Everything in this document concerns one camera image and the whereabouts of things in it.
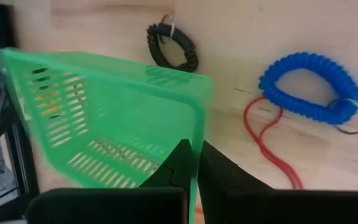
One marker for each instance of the green plastic basket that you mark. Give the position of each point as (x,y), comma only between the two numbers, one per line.
(120,102)

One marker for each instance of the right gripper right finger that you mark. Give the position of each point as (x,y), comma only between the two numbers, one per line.
(275,208)

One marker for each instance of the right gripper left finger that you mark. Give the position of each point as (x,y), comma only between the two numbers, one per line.
(104,208)

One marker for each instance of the black aluminium rig frame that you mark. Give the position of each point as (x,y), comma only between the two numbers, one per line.
(23,155)

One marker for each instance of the red rubber band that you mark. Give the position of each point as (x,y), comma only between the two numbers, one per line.
(291,177)

